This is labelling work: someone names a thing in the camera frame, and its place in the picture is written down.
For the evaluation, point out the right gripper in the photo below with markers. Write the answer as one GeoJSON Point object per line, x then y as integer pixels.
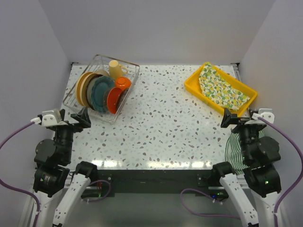
{"type": "Point", "coordinates": [247, 121]}

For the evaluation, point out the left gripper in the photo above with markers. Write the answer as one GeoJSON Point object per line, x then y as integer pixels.
{"type": "Point", "coordinates": [83, 118]}

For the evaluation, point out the teal embossed plate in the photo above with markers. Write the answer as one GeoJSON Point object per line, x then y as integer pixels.
{"type": "Point", "coordinates": [101, 85]}

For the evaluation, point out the orange plate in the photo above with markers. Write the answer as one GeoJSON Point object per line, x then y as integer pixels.
{"type": "Point", "coordinates": [112, 99]}

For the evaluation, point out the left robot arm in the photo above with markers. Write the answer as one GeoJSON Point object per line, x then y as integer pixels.
{"type": "Point", "coordinates": [52, 157]}

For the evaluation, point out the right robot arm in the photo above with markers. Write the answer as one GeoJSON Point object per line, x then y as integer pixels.
{"type": "Point", "coordinates": [258, 154]}

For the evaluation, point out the yellow plate outer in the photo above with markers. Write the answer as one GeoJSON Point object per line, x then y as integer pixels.
{"type": "Point", "coordinates": [78, 85]}

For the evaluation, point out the yellow plate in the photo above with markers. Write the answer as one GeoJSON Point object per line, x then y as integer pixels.
{"type": "Point", "coordinates": [78, 85]}
{"type": "Point", "coordinates": [83, 89]}

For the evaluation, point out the yellow plastic tray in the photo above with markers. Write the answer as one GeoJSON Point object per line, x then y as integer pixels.
{"type": "Point", "coordinates": [192, 86]}

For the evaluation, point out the green striped cloth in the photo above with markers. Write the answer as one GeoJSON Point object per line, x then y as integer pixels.
{"type": "Point", "coordinates": [233, 153]}

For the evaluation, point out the yellow plate inner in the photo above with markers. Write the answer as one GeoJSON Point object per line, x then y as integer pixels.
{"type": "Point", "coordinates": [83, 89]}

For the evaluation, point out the dark brown beige plate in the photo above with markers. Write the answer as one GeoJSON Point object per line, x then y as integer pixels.
{"type": "Point", "coordinates": [89, 89]}

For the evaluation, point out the lemon print cloth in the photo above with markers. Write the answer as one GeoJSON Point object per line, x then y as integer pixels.
{"type": "Point", "coordinates": [218, 90]}

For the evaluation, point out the beige small plate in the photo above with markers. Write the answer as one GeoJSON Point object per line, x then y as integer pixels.
{"type": "Point", "coordinates": [102, 72]}

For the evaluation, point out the orange ceramic bowl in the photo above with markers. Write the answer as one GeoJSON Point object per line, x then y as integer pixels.
{"type": "Point", "coordinates": [123, 83]}

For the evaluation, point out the yellow ceramic mug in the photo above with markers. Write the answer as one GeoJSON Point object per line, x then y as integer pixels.
{"type": "Point", "coordinates": [116, 70]}

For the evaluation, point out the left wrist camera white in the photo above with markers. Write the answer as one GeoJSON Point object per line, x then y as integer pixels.
{"type": "Point", "coordinates": [49, 118]}

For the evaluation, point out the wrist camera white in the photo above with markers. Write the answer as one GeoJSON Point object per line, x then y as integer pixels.
{"type": "Point", "coordinates": [49, 118]}
{"type": "Point", "coordinates": [263, 114]}

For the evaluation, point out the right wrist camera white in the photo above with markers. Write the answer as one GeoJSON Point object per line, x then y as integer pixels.
{"type": "Point", "coordinates": [263, 114]}

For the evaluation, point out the chrome wire dish rack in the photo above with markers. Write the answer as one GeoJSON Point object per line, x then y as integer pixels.
{"type": "Point", "coordinates": [101, 62]}

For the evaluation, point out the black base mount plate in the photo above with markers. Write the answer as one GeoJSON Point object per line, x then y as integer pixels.
{"type": "Point", "coordinates": [161, 182]}

